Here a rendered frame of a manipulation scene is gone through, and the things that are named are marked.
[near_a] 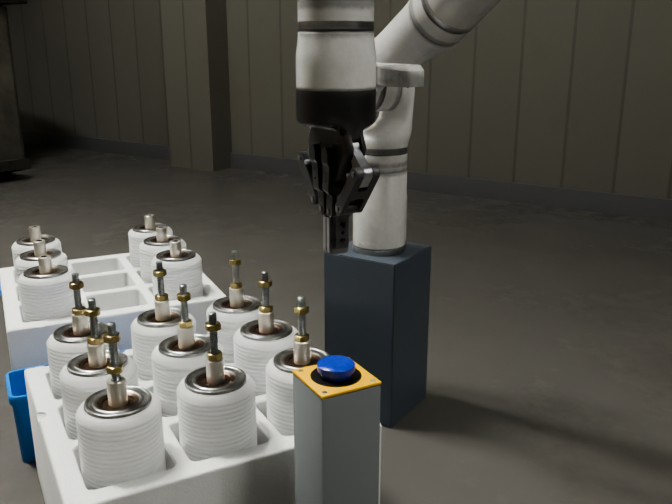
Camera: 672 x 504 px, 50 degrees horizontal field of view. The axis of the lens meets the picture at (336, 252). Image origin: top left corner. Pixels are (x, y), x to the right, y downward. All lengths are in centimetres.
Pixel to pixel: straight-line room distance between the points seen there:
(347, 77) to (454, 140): 256
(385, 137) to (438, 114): 203
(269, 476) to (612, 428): 69
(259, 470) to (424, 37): 61
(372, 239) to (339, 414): 53
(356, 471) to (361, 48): 43
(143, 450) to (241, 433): 12
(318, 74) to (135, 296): 92
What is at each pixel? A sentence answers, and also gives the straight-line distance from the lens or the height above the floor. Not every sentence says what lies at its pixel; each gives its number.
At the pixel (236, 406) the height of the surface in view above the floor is 24.
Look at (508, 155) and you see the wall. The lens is 312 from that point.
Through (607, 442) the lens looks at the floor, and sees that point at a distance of 135.
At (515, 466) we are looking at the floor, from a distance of 124.
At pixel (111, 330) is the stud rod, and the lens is 85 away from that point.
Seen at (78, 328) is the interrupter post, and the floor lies 26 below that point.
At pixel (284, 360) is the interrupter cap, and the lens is 96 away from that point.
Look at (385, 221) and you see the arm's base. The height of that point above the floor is 36.
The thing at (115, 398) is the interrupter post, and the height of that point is 26.
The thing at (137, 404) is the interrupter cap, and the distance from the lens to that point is 88.
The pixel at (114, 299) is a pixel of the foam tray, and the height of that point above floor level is 16.
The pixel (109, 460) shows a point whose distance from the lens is 88.
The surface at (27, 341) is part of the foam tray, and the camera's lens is 137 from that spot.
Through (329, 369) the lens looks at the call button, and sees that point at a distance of 75.
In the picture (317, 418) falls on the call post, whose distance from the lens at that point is 75.
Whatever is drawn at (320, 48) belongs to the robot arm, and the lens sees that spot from 66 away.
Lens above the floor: 65
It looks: 16 degrees down
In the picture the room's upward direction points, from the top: straight up
